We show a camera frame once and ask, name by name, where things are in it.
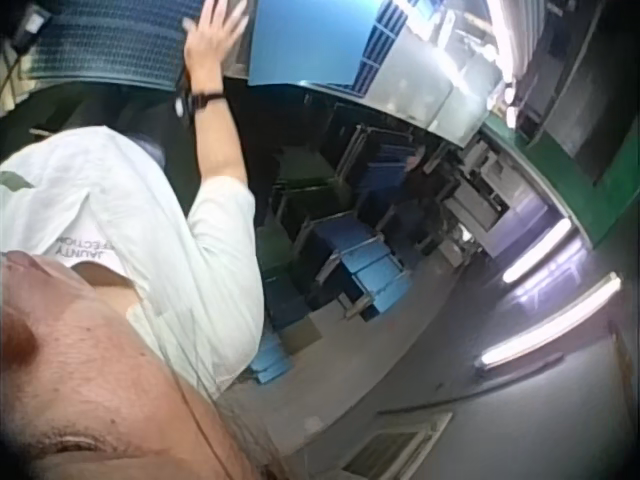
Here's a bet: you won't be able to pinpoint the person's right hand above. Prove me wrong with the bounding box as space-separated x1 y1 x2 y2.
181 0 252 96

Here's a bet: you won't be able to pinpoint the black wrist band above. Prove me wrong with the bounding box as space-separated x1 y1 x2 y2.
174 89 226 119

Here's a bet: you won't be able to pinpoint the smooth blue sheet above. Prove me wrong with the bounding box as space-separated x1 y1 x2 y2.
247 0 391 89

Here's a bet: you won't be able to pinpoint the dark blue mesh panel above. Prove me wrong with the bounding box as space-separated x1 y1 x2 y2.
19 0 211 94

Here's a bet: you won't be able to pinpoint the stainless steel work table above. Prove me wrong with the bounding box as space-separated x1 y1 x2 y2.
219 0 507 149

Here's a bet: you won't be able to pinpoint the carts with blue crates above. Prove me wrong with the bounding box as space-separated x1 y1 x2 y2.
244 124 447 386

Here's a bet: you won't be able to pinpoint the white machine cabinet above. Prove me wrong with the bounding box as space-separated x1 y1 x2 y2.
444 134 554 254

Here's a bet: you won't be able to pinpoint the green beam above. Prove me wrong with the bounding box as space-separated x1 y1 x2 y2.
479 113 640 251

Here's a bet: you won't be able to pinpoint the fluorescent tube light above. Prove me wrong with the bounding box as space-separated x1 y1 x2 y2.
501 216 574 284
478 272 624 369

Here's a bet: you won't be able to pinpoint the white slatted grille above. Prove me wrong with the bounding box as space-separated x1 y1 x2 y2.
338 409 457 480

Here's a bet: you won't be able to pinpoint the black device with cable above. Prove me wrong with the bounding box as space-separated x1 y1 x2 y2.
8 3 54 52

